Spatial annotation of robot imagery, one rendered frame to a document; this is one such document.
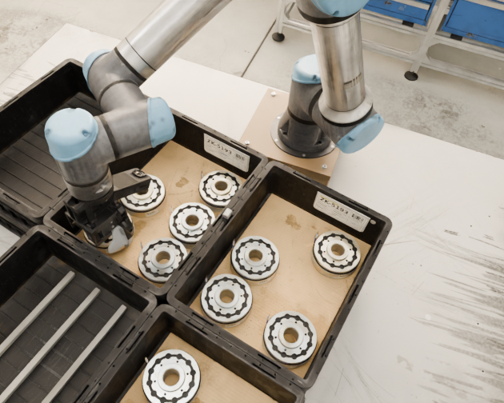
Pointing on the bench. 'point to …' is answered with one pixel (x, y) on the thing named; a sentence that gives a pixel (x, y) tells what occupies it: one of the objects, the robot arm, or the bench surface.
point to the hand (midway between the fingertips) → (120, 234)
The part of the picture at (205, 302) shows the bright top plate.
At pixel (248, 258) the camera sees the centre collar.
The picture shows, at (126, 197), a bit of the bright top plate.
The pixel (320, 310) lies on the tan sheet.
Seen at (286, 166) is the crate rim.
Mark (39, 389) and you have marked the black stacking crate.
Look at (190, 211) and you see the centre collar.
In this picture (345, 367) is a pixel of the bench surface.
